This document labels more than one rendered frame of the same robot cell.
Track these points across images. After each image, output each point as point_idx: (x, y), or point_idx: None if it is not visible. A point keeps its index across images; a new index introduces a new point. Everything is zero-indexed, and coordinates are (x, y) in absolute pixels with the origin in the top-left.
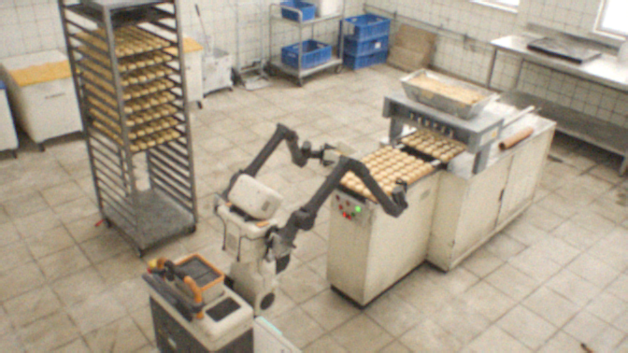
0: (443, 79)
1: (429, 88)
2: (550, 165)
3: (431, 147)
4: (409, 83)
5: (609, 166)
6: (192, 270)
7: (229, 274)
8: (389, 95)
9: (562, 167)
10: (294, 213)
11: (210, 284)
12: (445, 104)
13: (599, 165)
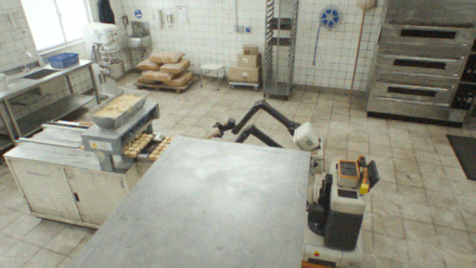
0: (100, 108)
1: (120, 109)
2: (4, 182)
3: (139, 141)
4: (122, 113)
5: (4, 159)
6: (349, 173)
7: (323, 179)
8: (114, 137)
9: (7, 176)
10: (297, 129)
11: (349, 160)
12: (137, 106)
13: (3, 163)
